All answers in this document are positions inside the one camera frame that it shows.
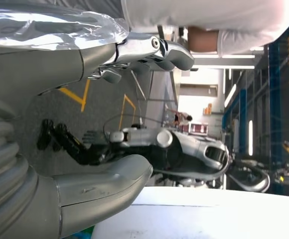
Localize blue rack with orange fittings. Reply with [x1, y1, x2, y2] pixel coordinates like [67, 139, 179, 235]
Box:
[222, 19, 289, 195]

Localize person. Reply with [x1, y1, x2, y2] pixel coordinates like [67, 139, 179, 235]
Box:
[120, 0, 289, 57]
[166, 110, 193, 127]

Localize red white box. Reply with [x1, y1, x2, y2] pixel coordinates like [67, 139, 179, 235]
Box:
[182, 122, 209, 134]

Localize ceiling light strip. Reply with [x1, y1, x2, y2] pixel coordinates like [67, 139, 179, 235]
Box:
[248, 120, 253, 156]
[224, 84, 237, 108]

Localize idle silver black humanoid robot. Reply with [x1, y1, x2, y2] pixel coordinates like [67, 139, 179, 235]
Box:
[36, 117, 271, 194]

